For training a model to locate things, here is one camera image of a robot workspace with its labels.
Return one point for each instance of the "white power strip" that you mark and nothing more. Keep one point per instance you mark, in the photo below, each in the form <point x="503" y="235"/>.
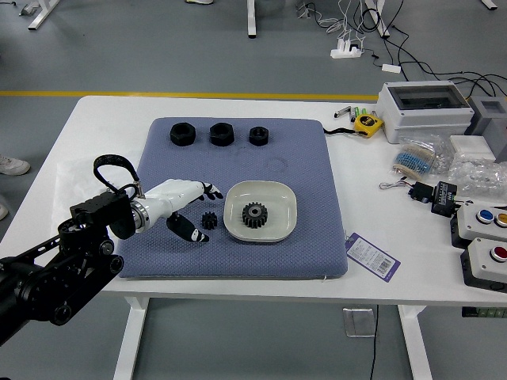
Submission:
<point x="344" y="52"/>

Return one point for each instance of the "small black servo module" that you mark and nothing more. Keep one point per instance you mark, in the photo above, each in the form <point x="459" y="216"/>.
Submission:
<point x="420" y="193"/>

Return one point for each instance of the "small black round nut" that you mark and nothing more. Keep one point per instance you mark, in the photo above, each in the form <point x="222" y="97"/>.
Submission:
<point x="259" y="137"/>

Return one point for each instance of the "grey enclosure with clear lid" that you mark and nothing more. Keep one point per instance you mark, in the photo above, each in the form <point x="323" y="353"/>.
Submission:
<point x="424" y="118"/>

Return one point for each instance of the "big black hex nut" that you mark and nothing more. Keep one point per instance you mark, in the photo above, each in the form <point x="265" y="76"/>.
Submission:
<point x="222" y="135"/>
<point x="182" y="135"/>

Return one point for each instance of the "blue yellow button box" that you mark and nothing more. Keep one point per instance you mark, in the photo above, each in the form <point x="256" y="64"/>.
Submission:
<point x="475" y="227"/>

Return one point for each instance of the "silver floor plate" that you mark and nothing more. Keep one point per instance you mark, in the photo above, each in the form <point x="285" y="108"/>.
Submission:
<point x="359" y="322"/>

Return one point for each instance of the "person's white shoe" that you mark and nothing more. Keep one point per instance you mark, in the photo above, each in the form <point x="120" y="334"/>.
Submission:
<point x="200" y="1"/>
<point x="12" y="165"/>
<point x="3" y="207"/>

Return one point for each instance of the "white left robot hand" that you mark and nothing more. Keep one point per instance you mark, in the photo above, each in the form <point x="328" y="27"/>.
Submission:
<point x="174" y="192"/>

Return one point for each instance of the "green white batteries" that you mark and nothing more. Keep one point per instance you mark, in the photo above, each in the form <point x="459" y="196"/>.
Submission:
<point x="357" y="112"/>

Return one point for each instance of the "white table leg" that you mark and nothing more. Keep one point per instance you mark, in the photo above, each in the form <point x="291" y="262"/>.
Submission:
<point x="130" y="340"/>
<point x="416" y="344"/>

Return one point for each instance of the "purple paper tag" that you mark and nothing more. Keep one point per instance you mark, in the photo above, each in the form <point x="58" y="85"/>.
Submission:
<point x="372" y="257"/>

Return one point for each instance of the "white background table foot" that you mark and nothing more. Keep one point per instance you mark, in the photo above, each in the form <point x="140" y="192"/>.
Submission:
<point x="489" y="4"/>
<point x="41" y="16"/>
<point x="379" y="20"/>
<point x="252" y="20"/>

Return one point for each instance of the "silver usb stick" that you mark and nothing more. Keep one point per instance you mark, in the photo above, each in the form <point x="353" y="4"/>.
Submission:
<point x="342" y="112"/>

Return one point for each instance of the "small black gear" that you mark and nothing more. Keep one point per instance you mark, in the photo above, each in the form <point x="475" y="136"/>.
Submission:
<point x="210" y="221"/>

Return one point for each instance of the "white foam block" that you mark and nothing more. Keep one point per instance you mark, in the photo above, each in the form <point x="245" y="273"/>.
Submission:
<point x="471" y="146"/>

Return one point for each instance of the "grey block with square hole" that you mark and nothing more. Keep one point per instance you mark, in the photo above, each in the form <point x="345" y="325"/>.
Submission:
<point x="495" y="126"/>

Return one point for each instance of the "clear plastic parts bag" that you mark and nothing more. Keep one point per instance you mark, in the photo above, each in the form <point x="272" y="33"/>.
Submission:
<point x="479" y="176"/>

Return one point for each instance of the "white square dish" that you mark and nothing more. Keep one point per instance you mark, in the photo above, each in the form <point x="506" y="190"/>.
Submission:
<point x="277" y="198"/>

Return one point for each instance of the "red button box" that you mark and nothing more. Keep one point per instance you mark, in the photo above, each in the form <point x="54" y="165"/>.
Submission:
<point x="483" y="265"/>

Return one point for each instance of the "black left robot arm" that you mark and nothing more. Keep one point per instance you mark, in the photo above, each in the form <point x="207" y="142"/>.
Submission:
<point x="95" y="210"/>

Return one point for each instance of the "big black gear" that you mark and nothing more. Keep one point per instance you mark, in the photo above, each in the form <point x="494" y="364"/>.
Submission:
<point x="255" y="215"/>

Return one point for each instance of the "bag of blue resistors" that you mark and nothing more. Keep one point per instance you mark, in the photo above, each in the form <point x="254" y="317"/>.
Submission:
<point x="416" y="158"/>

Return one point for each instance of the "black electronic module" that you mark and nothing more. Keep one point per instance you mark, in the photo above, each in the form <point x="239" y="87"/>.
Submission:
<point x="444" y="198"/>

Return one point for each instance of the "blue-grey cushion mat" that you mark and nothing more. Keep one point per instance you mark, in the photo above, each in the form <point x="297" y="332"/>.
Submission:
<point x="198" y="158"/>

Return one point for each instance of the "black green desk controller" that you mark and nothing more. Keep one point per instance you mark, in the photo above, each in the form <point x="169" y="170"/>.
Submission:
<point x="483" y="312"/>

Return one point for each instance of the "small white adapter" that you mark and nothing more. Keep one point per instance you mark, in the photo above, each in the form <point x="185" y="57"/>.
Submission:
<point x="391" y="67"/>

